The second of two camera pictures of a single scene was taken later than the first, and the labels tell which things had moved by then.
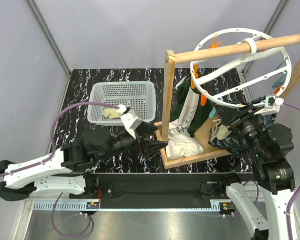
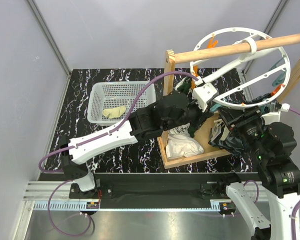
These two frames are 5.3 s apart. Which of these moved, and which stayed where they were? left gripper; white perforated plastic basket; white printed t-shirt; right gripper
Moved: left gripper
Stayed: right gripper; white printed t-shirt; white perforated plastic basket
